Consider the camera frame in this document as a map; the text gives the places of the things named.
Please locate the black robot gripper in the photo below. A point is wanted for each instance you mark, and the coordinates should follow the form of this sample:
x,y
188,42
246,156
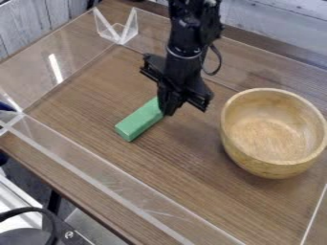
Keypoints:
x,y
179,81

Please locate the green rectangular block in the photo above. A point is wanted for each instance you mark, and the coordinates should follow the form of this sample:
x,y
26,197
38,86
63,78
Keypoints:
x,y
134,125

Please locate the brown wooden bowl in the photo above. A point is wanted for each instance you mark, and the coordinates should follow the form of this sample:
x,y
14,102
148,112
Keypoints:
x,y
274,132

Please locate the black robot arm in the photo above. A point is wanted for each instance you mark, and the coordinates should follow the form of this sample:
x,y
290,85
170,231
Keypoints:
x,y
191,55

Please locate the clear acrylic front barrier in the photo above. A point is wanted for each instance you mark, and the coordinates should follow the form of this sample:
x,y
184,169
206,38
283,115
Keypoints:
x,y
151,200

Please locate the black table leg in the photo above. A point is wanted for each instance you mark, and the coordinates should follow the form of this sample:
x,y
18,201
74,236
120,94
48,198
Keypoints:
x,y
54,202

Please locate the clear acrylic corner bracket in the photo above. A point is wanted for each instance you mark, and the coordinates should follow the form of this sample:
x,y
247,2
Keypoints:
x,y
118,33

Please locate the grey metal base plate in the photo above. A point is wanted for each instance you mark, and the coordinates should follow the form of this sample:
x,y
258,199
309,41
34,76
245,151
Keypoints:
x,y
67,235

